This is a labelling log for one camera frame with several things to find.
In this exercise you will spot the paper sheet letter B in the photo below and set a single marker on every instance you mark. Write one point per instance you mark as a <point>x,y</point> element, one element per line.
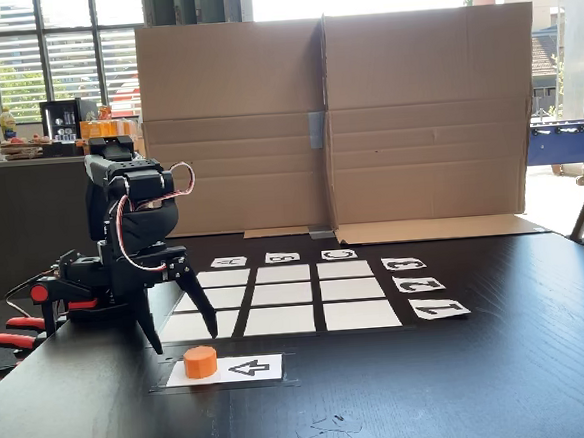
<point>282,257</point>

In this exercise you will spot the white arrow paper sheet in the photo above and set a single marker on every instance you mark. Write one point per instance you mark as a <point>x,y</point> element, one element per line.
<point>252,368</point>

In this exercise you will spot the paper sheet number 2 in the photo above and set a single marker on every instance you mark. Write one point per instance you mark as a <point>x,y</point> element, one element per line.
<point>419,283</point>

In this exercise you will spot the paper sheet letter A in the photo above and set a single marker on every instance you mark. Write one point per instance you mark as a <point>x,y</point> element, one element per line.
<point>229,262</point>

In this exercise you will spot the orange carton box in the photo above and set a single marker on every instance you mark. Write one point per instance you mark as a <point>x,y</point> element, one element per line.
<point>110,125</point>

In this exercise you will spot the black glass-front cabinet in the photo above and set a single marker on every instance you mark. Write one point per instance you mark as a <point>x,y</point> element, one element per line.
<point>65,122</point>

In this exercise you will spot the brown cardboard box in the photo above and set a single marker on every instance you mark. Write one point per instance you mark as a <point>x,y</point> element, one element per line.
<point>236,132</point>
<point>430,119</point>

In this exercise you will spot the blue foosball table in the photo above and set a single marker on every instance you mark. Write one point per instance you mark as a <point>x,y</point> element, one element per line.
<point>567,142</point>

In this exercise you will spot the red black bar clamp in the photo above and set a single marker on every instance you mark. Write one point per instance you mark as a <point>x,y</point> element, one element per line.
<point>15,342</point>

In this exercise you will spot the tray with food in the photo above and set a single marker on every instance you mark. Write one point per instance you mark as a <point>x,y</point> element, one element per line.
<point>21,146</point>

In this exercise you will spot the paper sheet letter C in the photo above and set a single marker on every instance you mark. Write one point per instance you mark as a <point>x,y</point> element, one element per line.
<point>338,254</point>

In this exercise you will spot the round orange token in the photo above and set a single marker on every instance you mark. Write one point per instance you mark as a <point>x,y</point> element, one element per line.
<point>200,363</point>

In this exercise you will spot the yellow bottle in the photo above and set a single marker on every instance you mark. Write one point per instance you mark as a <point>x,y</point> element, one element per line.
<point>8,124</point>

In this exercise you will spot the white nine-square grid sheet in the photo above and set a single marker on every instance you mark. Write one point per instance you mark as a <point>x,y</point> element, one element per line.
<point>287,299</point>

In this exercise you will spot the paper sheet number 3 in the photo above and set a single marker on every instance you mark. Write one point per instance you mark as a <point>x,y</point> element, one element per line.
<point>403,264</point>

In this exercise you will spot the grey duct tape strip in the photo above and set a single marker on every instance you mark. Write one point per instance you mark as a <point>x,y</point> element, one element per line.
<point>317,129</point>
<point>322,234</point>

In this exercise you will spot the dark counter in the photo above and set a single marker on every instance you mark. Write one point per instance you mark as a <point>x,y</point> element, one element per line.
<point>26,222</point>

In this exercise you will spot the paper sheet number 1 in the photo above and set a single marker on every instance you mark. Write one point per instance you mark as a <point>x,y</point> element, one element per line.
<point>438,309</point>

